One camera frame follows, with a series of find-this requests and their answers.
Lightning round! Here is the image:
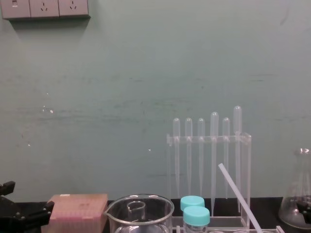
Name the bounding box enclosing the pink pipette tip box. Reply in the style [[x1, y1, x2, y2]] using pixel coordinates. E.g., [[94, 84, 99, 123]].
[[40, 193, 109, 233]]

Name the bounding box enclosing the large glass beaker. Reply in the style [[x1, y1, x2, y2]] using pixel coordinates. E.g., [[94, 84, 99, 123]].
[[104, 193, 175, 233]]

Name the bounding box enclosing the vial with teal cap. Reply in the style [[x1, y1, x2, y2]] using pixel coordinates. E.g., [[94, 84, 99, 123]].
[[180, 195, 205, 212], [183, 206, 211, 233]]

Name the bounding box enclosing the clear plastic tube holder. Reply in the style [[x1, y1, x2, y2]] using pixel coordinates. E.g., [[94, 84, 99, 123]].
[[171, 225, 284, 233]]

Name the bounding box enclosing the glass conical flask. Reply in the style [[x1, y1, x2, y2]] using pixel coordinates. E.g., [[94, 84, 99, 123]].
[[278, 148, 311, 225]]

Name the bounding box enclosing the small glass beaker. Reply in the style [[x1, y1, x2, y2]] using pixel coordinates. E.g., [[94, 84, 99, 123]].
[[126, 200, 147, 222]]

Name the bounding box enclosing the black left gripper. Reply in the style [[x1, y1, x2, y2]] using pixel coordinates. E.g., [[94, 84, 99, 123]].
[[0, 181, 55, 233]]

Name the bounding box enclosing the short clear plastic pipette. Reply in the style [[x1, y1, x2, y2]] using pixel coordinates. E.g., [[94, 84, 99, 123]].
[[197, 117, 206, 198]]

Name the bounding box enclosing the white translucent stirring rod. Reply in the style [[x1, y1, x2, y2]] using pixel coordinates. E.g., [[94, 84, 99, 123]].
[[218, 163, 264, 233]]

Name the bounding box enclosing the long clear plastic pipette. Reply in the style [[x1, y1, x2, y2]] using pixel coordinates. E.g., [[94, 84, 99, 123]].
[[233, 105, 242, 214]]

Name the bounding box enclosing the grey wall switch plate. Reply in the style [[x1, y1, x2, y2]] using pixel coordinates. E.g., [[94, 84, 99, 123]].
[[0, 0, 32, 20]]

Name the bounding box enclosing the grey wall socket plate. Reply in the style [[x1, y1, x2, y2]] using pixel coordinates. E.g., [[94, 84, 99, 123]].
[[29, 0, 60, 18], [58, 0, 91, 18]]

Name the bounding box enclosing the clear acrylic pipette rack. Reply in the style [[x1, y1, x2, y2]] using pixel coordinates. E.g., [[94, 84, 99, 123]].
[[166, 132, 253, 229]]

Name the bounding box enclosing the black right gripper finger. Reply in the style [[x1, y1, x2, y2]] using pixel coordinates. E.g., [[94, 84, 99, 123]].
[[296, 201, 311, 224]]

